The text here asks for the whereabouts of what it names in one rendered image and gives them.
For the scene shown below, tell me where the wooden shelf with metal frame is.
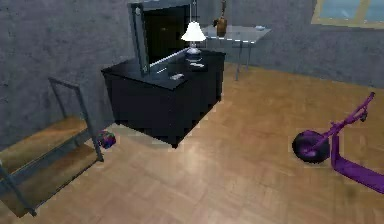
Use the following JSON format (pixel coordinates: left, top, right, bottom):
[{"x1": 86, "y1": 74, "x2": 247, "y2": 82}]
[{"x1": 0, "y1": 77, "x2": 105, "y2": 219}]

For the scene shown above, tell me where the grey framed television set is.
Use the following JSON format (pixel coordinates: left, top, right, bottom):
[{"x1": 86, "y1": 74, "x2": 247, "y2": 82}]
[{"x1": 127, "y1": 0, "x2": 198, "y2": 78}]

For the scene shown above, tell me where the glass top metal table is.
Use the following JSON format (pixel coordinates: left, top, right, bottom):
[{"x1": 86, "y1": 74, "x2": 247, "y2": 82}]
[{"x1": 201, "y1": 24, "x2": 272, "y2": 82}]

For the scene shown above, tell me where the purple blue ball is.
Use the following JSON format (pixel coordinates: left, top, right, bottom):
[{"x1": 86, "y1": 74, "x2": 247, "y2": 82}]
[{"x1": 97, "y1": 130, "x2": 117, "y2": 150}]

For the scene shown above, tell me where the white shade table lamp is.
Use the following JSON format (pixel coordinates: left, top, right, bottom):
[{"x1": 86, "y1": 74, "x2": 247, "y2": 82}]
[{"x1": 180, "y1": 20, "x2": 207, "y2": 63}]

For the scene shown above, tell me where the black chest of drawers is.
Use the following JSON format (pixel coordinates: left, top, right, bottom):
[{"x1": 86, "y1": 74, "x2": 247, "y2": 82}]
[{"x1": 100, "y1": 48, "x2": 227, "y2": 150}]

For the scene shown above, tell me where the purple kick scooter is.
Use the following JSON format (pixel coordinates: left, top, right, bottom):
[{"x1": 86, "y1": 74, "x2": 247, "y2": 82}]
[{"x1": 291, "y1": 91, "x2": 384, "y2": 195}]

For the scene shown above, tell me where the yellow framed window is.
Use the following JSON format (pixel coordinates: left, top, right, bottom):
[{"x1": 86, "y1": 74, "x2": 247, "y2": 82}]
[{"x1": 310, "y1": 0, "x2": 384, "y2": 30}]

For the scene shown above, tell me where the brown vase with plant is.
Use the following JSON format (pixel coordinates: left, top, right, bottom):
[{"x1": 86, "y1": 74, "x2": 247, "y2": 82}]
[{"x1": 213, "y1": 0, "x2": 229, "y2": 38}]

